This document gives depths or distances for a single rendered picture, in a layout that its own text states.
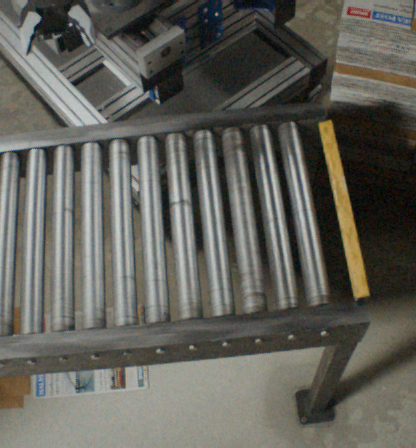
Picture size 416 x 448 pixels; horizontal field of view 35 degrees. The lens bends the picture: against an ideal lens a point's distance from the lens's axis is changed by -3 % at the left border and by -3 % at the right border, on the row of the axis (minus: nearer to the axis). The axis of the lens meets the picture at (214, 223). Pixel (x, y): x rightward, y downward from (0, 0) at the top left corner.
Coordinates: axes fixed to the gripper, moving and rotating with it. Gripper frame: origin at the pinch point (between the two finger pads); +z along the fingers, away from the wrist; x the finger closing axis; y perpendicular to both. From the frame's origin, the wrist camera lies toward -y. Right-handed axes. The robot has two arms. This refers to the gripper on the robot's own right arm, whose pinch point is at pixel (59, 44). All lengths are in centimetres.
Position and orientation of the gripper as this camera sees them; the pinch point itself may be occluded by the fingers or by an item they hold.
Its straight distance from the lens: 116.7
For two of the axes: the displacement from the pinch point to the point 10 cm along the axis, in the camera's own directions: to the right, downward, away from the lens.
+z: 2.5, 8.5, -4.6
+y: -0.9, 5.0, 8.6
